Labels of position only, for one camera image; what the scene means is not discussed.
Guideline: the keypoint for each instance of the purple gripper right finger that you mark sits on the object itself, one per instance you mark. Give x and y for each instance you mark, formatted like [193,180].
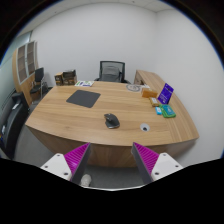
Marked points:
[145,159]

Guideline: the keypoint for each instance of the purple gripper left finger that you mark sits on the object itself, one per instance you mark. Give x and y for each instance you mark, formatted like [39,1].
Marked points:
[77,160]

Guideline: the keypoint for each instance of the black computer mouse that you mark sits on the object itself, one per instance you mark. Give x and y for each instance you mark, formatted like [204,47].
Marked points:
[111,121]

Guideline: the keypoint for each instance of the dark grey mouse pad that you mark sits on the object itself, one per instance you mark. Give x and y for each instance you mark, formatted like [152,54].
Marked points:
[84,98]

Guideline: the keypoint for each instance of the small blue box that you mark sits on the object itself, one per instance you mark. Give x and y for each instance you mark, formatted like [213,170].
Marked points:
[158,111]

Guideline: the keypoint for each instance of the green flat box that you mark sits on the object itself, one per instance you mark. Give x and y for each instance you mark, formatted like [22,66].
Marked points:
[167,111]

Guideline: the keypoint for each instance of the wooden office desk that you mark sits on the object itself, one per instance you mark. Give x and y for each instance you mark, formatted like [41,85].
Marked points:
[63,126]

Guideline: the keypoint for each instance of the small tan box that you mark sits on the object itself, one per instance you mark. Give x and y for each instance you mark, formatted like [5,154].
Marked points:
[154,102]

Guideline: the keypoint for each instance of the orange brown box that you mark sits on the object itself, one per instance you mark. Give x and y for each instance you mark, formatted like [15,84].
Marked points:
[146,92]

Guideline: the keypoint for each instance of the purple standing card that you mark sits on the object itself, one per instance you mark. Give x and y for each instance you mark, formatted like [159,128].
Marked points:
[166,93]

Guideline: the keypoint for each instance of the round patterned coaster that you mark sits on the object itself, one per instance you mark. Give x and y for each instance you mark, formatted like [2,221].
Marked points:
[133,87]

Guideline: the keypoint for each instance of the white colourful leaflet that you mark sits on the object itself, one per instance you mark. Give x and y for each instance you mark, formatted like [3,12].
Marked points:
[81,83]

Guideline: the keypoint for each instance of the black leather sofa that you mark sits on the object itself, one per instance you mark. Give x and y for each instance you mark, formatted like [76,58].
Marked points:
[12,120]

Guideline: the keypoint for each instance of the dark brown box stack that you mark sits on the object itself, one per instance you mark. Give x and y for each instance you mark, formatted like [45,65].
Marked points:
[69,77]

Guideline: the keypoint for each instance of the black side chair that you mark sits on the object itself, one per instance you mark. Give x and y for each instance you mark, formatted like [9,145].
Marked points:
[39,84]

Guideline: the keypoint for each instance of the small brown box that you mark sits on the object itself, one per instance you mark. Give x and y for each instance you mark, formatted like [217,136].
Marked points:
[59,79]

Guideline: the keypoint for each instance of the grey mesh office chair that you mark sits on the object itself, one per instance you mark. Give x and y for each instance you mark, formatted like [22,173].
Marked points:
[112,71]

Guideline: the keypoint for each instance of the wooden glass door cabinet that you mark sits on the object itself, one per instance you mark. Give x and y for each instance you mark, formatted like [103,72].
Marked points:
[24,65]

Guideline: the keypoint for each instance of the silver desk cable grommet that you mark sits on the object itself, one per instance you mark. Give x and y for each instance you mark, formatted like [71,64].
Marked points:
[144,127]

